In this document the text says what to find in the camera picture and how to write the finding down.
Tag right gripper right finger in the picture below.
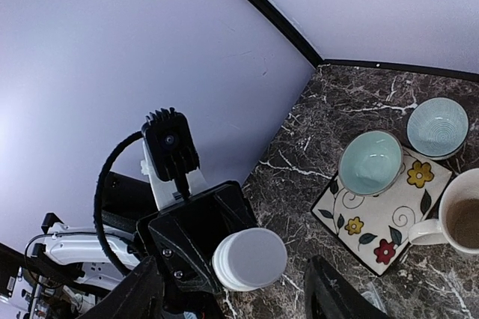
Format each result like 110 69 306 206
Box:
304 255 388 319

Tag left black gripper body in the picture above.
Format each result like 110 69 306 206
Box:
137 180 257 255

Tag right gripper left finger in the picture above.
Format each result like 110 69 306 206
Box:
79 256 165 319

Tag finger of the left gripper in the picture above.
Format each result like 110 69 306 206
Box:
148 214 222 293

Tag small white pill bottle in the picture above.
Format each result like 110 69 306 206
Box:
212 228 287 292

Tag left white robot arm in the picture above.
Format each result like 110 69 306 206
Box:
26 170 257 294

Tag floral rectangular ceramic plate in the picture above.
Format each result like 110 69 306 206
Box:
311 147 453 276

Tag light green ceramic bowl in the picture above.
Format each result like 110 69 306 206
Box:
338 130 403 196

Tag cream ceramic mug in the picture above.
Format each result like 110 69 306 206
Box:
408 168 478 258

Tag blue striped ceramic bowl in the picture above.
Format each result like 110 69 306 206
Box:
406 97 469 160

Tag left black frame post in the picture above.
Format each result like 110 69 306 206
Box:
247 0 325 67

